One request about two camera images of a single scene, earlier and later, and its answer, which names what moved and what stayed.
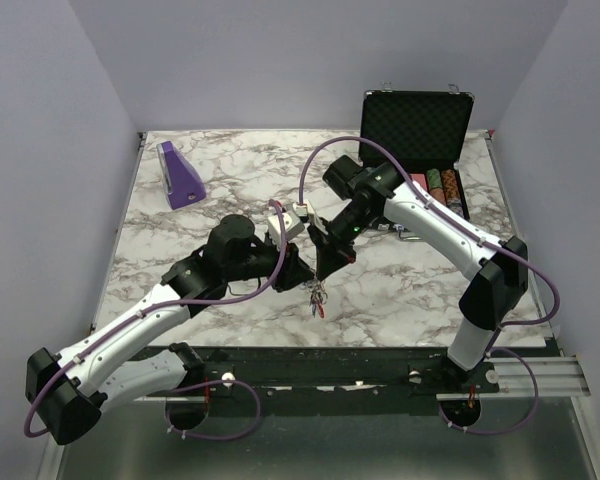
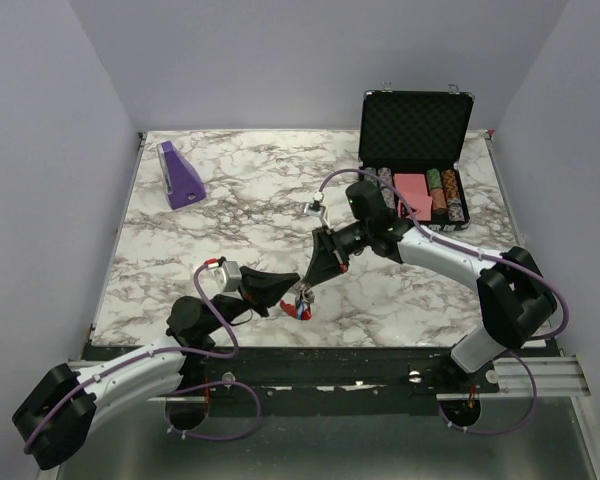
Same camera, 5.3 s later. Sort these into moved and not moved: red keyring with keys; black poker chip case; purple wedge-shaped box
Moved: red keyring with keys
Not moved: purple wedge-shaped box; black poker chip case
